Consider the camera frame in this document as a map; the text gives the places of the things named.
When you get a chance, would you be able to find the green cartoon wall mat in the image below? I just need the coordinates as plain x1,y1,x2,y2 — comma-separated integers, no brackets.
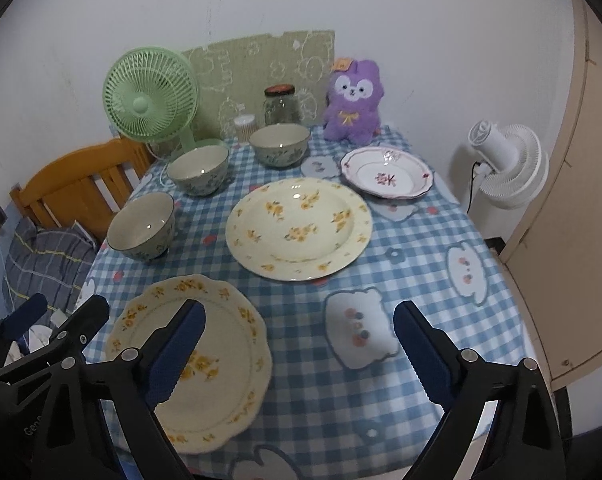
184,30,336,140

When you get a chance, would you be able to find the grey plaid bedding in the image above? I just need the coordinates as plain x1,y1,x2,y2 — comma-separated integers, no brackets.
2,217,98,311

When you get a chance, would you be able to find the white plate red pattern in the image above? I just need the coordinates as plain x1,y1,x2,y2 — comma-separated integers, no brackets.
340,146,433,200

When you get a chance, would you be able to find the white crumpled cloth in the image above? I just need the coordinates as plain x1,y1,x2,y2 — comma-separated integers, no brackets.
6,324,52,364

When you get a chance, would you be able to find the large round yellow flower plate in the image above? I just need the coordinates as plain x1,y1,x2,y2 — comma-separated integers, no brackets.
225,178,372,282

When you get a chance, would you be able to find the beige wooden door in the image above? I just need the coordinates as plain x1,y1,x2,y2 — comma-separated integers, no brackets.
503,0,602,390

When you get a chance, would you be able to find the white standing fan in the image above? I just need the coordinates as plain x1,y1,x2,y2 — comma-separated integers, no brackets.
467,120,549,210

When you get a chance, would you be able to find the black fan power cable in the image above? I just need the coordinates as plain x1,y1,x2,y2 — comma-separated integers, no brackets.
464,159,490,214

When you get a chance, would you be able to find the orange wooden chair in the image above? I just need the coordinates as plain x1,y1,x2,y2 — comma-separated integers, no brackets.
10,139,154,240

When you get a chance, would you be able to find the cotton swab container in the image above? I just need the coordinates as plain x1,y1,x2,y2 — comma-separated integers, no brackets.
234,114,258,144

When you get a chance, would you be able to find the purple plush bunny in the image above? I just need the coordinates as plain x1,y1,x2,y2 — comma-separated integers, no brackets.
324,58,384,146

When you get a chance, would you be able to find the floral ceramic bowl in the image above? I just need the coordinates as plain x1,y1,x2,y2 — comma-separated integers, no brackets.
106,192,176,262
167,145,229,197
249,124,310,168

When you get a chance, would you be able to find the glass jar black lid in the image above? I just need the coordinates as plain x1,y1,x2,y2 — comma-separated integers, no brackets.
263,84,301,126

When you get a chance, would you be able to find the green desk fan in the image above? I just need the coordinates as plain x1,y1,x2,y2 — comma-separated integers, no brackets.
102,47,227,162

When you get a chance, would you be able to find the scalloped yellow flower plate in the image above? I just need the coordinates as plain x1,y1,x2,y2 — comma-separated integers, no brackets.
106,274,273,454

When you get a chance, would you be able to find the blue checkered tablecloth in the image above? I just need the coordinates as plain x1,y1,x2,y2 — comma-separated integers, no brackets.
83,128,533,479

